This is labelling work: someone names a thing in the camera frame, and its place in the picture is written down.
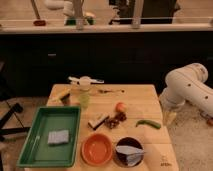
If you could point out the dark brown bowl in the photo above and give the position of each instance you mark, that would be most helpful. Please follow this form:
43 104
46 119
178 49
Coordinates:
131 142

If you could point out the yellow banana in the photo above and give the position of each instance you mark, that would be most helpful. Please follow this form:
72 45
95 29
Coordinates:
61 95

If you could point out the red orange bowl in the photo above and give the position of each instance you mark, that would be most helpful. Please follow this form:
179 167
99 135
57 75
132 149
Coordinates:
97 149

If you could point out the green plastic tray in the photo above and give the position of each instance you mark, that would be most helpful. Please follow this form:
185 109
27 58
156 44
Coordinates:
37 153

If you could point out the green white object on counter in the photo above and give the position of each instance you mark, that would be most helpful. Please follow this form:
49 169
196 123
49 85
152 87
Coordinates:
88 18

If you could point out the small dark cup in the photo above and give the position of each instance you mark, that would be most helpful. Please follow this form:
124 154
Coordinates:
65 100

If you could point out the red yellow apple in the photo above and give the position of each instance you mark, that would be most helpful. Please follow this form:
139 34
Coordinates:
120 107

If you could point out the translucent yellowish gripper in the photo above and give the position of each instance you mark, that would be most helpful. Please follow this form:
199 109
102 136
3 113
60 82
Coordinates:
169 114

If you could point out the blue grey cloth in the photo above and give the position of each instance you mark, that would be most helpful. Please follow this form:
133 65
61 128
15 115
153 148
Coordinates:
129 155

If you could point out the green pepper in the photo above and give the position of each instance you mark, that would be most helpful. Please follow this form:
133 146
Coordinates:
151 123

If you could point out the dark grape bunch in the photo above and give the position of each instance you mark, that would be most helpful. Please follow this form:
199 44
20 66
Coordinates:
114 121

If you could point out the black chair base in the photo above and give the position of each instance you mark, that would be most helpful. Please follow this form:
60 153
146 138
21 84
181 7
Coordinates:
6 126

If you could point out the blue grey sponge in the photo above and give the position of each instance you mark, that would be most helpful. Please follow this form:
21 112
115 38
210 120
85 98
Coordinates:
58 137

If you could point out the dark small utensil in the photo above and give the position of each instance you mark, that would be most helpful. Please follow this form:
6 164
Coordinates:
102 91

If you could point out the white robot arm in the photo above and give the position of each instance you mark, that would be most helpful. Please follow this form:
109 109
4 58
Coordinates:
186 84

